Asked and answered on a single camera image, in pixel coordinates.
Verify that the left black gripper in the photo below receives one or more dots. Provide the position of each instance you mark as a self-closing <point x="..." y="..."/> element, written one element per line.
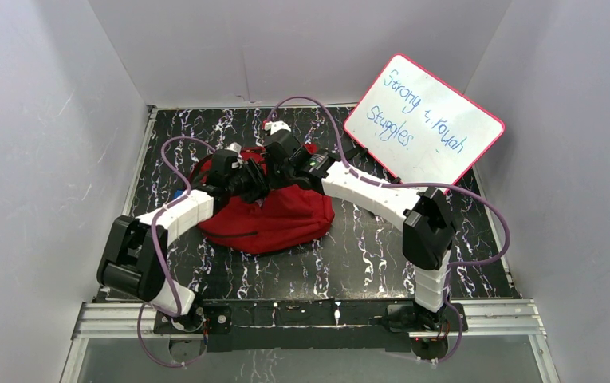
<point x="254" y="182"/>

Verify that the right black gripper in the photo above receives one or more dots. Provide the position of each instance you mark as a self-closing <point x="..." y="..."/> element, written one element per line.
<point x="273" y="180"/>

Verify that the red backpack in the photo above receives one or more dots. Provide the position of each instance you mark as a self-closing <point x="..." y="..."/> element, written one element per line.
<point x="285" y="218"/>

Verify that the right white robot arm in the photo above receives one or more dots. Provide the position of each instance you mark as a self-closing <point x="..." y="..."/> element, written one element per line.
<point x="427" y="229"/>

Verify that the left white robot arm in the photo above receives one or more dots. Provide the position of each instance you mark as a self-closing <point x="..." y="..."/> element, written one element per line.
<point x="134" y="260"/>

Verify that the pink-framed whiteboard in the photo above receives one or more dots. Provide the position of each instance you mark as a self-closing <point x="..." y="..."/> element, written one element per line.
<point x="419" y="128"/>

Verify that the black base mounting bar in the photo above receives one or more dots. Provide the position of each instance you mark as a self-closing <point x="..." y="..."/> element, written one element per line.
<point x="305" y="324"/>

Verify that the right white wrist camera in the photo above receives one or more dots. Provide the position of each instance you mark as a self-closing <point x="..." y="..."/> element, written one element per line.
<point x="275" y="126"/>

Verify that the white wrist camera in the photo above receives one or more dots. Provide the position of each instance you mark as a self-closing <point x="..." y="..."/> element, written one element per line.
<point x="234" y="147"/>
<point x="275" y="126"/>

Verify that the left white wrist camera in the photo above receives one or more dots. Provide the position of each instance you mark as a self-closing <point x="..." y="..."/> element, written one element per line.
<point x="234" y="147"/>

